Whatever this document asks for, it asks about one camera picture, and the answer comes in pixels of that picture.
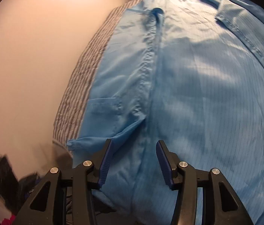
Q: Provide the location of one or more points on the pink garment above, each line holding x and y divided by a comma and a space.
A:
8, 221

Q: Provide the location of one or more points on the light blue work coat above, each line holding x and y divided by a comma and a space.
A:
191, 73

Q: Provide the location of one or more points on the grey striped quilt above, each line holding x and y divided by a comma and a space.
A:
71, 109

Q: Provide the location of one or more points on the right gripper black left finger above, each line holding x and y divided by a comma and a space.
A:
47, 203

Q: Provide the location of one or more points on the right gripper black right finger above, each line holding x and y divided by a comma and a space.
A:
221, 204

